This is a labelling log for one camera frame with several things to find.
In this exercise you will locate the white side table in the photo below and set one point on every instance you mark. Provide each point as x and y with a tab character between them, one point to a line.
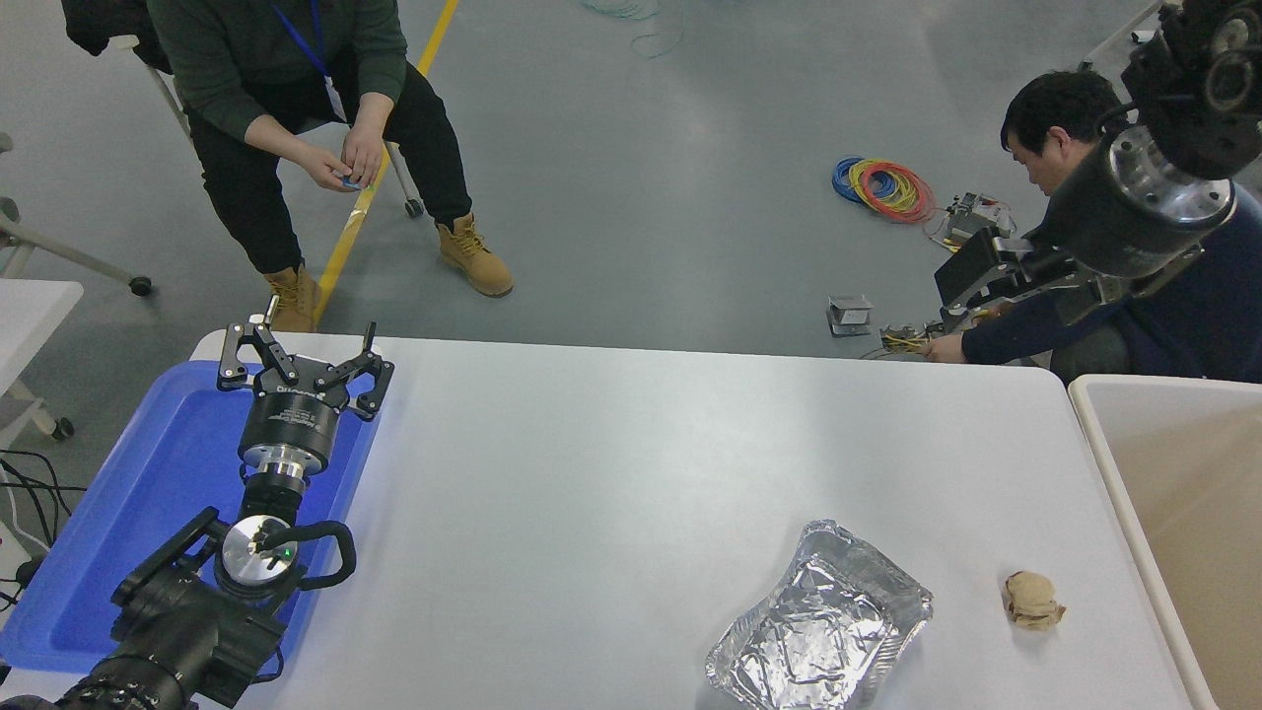
30	316

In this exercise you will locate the large pale bin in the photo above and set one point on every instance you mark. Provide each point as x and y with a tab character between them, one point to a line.
1203	513

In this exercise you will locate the person's right hand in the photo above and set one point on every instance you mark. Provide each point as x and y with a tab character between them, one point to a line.
325	166

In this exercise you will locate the crumpled foil tray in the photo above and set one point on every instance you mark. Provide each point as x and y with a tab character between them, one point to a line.
818	631

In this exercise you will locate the black jacket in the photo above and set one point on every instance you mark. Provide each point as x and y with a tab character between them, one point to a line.
108	25

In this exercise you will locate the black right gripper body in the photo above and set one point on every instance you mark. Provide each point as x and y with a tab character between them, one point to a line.
1104	232

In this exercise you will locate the grey wheeled stand leg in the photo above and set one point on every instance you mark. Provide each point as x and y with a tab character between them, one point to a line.
59	251

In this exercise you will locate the small metal box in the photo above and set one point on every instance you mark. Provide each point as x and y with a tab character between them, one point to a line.
850	314

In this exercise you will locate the crumpled tan paper ball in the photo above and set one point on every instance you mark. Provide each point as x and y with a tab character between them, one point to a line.
1033	600

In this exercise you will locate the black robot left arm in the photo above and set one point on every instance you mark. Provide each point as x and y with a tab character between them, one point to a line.
187	631

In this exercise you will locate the blue plastic tray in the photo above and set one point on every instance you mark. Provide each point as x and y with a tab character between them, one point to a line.
148	493

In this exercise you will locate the person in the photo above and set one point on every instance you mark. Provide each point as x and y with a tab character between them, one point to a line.
1203	325
296	59

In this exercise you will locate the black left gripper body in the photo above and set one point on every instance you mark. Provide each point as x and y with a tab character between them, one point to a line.
291	424

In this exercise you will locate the person's left hand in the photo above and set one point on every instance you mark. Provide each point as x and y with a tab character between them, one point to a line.
365	150
946	348

